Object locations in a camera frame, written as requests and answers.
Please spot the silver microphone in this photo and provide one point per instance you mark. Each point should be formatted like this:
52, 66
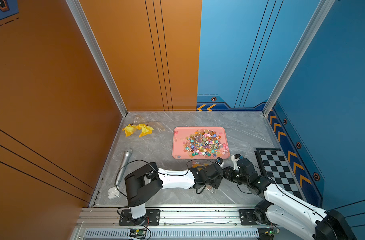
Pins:
115, 192

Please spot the black white checkerboard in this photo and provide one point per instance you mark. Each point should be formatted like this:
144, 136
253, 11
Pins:
272, 163

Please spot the pink plastic tray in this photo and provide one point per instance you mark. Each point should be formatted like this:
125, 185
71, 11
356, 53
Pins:
192, 143

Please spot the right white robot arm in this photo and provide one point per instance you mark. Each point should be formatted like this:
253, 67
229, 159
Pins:
282, 208

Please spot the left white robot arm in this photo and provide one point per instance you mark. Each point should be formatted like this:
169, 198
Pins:
145, 182

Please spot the clear ziploc bag with candies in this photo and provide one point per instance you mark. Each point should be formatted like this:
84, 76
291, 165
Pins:
131, 128

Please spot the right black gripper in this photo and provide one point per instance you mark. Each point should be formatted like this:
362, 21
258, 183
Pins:
228, 170

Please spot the left green circuit board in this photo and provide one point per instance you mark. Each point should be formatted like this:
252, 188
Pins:
138, 234

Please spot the green circuit board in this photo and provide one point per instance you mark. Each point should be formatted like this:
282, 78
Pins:
265, 234
138, 234

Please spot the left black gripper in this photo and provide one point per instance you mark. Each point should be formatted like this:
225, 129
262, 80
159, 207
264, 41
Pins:
217, 184

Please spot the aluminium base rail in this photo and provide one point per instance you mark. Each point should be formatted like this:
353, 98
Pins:
172, 223

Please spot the right green circuit board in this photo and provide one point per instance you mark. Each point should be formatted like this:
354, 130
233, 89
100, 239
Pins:
265, 234

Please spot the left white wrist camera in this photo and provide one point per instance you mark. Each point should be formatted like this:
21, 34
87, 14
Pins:
220, 161

